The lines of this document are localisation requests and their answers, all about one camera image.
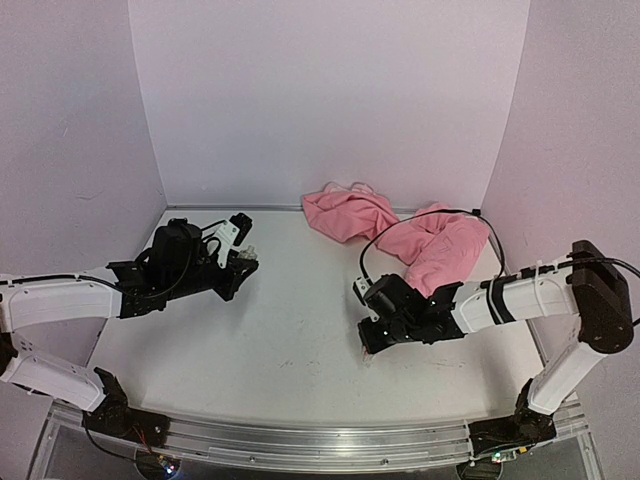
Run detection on black camera cable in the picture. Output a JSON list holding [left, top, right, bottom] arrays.
[[359, 208, 506, 281], [192, 219, 224, 259]]

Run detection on mannequin hand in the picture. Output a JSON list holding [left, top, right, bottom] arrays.
[[362, 350, 374, 363]]

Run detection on aluminium front rail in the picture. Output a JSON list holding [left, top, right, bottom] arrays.
[[52, 400, 588, 473]]

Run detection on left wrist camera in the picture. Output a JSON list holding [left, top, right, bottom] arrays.
[[213, 213, 253, 269]]

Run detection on clear nail polish bottle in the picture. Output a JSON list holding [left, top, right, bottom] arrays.
[[237, 245, 258, 261]]

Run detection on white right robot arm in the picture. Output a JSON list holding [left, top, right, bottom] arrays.
[[353, 240, 639, 416]]

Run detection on pink sweatshirt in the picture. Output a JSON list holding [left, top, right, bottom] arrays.
[[302, 183, 490, 296]]

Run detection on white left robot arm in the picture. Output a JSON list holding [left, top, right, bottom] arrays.
[[1, 213, 259, 437]]

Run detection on black right camera cable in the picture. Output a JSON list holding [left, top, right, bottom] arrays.
[[359, 208, 506, 281]]

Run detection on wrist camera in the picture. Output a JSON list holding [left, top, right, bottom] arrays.
[[353, 277, 372, 307], [213, 213, 253, 269]]

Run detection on black left camera cable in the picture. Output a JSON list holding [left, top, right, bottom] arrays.
[[192, 219, 224, 259]]

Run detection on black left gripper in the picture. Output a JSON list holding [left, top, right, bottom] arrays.
[[166, 243, 259, 302]]

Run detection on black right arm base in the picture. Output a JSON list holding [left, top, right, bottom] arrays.
[[468, 379, 557, 459]]

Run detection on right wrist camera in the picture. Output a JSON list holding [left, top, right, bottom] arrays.
[[353, 277, 372, 307]]

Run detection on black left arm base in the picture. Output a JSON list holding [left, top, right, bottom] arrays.
[[82, 367, 170, 449]]

